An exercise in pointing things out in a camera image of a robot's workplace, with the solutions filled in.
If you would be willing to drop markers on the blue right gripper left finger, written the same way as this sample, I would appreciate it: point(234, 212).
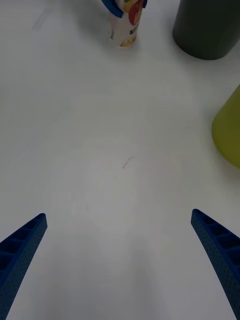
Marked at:
point(17, 255)

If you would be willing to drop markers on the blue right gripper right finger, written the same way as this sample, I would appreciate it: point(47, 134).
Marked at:
point(220, 247)

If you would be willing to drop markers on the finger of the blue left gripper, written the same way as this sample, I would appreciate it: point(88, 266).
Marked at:
point(113, 7)
point(145, 2)

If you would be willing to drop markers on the white can with colourful print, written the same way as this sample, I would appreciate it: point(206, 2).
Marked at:
point(126, 27)

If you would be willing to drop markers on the grey plastic waste bin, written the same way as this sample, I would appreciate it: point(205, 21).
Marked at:
point(207, 27)

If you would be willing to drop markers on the yellow-green plastic waste bin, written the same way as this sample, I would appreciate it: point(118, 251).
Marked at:
point(228, 130)

